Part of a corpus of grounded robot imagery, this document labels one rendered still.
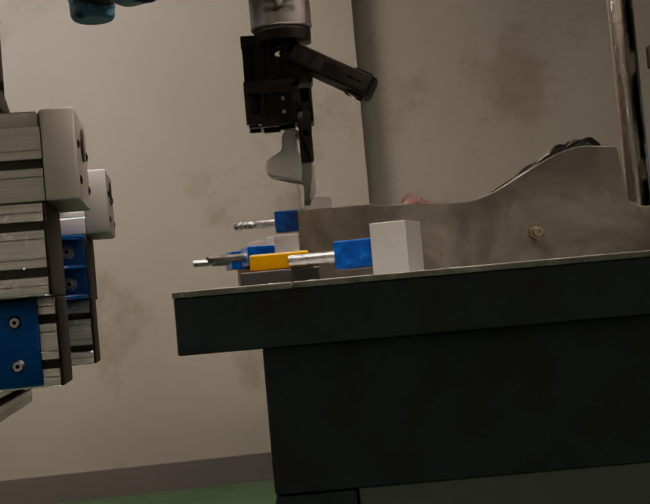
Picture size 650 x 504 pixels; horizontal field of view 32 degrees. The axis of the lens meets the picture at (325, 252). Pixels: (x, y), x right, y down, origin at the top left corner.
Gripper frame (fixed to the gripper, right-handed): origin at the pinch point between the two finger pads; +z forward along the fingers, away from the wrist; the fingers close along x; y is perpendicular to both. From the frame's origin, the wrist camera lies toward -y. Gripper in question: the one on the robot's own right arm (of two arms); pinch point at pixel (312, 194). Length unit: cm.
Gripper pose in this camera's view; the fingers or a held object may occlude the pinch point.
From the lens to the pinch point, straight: 138.2
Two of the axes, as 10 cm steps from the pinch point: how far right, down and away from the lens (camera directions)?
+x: 0.0, -0.4, -10.0
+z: 0.9, 10.0, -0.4
